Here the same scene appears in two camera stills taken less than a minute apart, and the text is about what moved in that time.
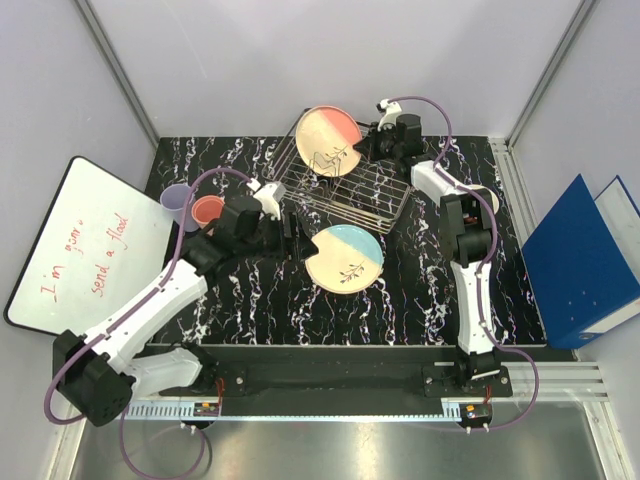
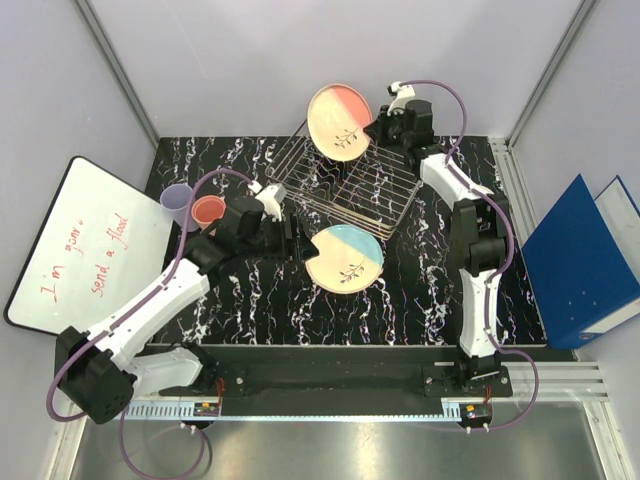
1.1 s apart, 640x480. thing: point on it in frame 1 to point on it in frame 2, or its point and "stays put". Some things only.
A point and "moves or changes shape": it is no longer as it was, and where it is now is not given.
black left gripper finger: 307,249 stays put
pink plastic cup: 207,208 stays put
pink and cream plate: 325,138 moves or changes shape
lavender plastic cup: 173,198 stays put
